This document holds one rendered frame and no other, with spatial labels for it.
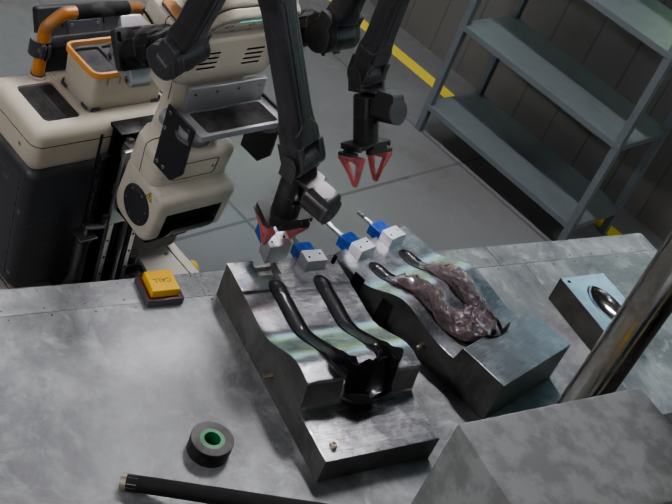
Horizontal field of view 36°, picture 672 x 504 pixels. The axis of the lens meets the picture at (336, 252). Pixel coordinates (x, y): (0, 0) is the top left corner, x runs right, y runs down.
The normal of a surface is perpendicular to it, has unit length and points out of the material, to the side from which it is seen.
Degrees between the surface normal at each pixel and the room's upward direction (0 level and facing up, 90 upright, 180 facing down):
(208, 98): 90
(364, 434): 0
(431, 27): 90
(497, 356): 0
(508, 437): 0
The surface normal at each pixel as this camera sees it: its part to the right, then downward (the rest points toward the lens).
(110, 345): 0.31, -0.74
